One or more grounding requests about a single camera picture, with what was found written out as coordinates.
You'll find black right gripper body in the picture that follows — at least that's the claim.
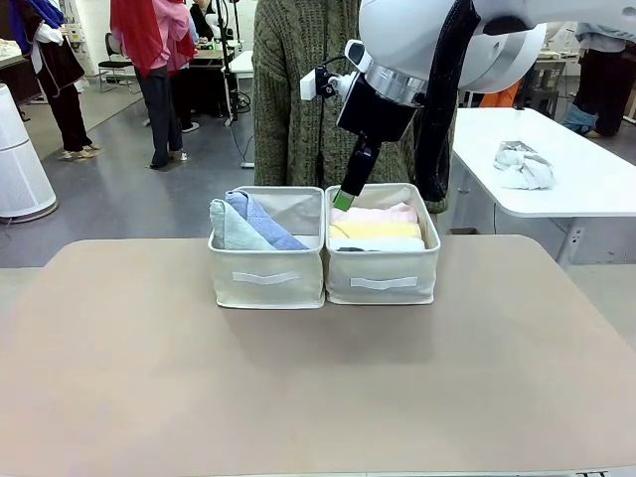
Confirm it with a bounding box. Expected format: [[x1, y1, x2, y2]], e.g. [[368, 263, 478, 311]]
[[336, 72, 419, 146]]

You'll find pink towel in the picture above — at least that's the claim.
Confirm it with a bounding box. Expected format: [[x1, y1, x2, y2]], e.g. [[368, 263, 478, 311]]
[[329, 202, 420, 226]]

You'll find yellow towel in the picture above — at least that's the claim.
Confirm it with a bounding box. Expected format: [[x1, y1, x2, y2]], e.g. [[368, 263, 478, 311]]
[[328, 221, 423, 240]]

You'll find white towel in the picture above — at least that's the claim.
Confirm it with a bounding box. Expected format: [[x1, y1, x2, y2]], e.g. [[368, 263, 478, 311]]
[[328, 236, 427, 253]]

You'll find periwinkle blue towel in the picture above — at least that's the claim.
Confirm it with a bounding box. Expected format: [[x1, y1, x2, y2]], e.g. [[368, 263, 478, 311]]
[[224, 190, 311, 251]]

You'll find light teal towel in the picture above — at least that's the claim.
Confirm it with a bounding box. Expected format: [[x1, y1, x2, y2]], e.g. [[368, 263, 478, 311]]
[[208, 198, 276, 251]]

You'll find person in green sweater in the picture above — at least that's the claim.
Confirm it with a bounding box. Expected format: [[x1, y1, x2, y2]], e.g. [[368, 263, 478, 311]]
[[251, 0, 454, 216]]

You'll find cream fabric storage bin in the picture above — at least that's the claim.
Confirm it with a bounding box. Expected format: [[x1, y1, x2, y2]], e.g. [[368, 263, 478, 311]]
[[207, 185, 327, 310], [323, 182, 442, 306]]

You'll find person in orange trousers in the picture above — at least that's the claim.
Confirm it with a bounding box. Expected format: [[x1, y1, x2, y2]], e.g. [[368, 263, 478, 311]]
[[478, 74, 528, 109]]

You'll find black tripod stand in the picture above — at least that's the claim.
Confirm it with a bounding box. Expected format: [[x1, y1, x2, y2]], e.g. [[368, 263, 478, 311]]
[[215, 0, 250, 127]]

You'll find crumpled grey cloth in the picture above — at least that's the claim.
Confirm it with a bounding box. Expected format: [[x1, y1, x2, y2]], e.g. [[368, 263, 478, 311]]
[[492, 139, 557, 192]]

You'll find blue denim bundle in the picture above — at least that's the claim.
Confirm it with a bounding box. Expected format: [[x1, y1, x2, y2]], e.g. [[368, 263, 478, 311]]
[[562, 103, 600, 134]]

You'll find person with red scarf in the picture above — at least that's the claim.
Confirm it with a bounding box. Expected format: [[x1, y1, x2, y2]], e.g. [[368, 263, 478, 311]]
[[108, 0, 203, 171]]

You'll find white side table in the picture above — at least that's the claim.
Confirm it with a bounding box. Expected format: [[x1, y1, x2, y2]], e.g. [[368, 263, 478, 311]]
[[448, 106, 636, 270]]

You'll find person with light blue shawl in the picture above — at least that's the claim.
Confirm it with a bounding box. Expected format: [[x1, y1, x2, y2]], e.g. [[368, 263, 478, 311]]
[[570, 20, 636, 139]]

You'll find black office chair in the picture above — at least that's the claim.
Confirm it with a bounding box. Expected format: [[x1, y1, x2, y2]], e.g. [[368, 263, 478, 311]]
[[96, 31, 143, 96]]

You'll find person in black coat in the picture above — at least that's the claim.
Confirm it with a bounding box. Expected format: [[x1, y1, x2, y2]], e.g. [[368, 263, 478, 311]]
[[8, 0, 105, 161]]

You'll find white cylindrical air purifier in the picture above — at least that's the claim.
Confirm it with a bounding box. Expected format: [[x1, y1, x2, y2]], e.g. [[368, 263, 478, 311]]
[[0, 82, 58, 219]]

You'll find black braided cable sleeve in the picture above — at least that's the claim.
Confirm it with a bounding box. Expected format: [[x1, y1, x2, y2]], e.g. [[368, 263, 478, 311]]
[[413, 0, 482, 203]]

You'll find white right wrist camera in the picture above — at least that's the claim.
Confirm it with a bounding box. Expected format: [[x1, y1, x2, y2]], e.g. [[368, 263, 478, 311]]
[[298, 67, 350, 100]]

